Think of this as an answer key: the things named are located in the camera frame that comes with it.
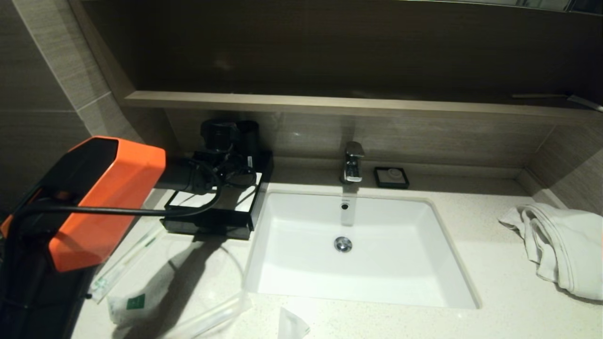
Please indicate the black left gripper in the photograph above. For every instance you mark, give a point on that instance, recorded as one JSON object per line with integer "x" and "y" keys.
{"x": 231, "y": 169}

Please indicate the dark brown cup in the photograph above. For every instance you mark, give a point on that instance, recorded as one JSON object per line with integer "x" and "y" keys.
{"x": 248, "y": 139}

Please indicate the black amenity drawer box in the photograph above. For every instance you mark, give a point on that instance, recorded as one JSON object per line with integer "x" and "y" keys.
{"x": 264, "y": 162}

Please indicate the black box drawer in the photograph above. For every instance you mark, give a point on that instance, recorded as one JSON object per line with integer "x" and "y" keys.
{"x": 207, "y": 228}

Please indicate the white flat sheet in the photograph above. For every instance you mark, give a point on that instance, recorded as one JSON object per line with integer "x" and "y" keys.
{"x": 247, "y": 200}

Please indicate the chrome faucet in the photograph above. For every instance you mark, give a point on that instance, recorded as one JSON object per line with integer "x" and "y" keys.
{"x": 352, "y": 165}

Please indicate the chrome drain stopper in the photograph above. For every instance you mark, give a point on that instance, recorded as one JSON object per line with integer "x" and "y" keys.
{"x": 343, "y": 244}

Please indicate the black soap dish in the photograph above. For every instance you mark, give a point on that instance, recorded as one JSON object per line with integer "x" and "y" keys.
{"x": 377, "y": 181}

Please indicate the long clear plastic packet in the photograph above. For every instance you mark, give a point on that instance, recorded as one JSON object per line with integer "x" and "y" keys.
{"x": 212, "y": 315}

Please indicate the toothbrush packet with green print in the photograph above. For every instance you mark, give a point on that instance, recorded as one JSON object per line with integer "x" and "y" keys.
{"x": 120, "y": 268}

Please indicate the round white soap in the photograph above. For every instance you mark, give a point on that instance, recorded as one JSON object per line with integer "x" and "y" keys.
{"x": 392, "y": 176}

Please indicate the sachet with green label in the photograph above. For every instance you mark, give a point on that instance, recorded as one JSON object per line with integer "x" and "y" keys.
{"x": 134, "y": 303}

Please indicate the white ceramic sink basin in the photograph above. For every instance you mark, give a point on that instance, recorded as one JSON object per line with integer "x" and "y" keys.
{"x": 400, "y": 263}

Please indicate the white towel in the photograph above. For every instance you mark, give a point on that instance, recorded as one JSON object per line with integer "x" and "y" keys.
{"x": 570, "y": 245}

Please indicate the wooden wall shelf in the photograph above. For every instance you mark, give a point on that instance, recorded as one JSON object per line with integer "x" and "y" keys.
{"x": 330, "y": 106}

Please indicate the wall mirror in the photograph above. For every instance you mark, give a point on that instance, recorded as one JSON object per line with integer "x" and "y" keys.
{"x": 541, "y": 4}

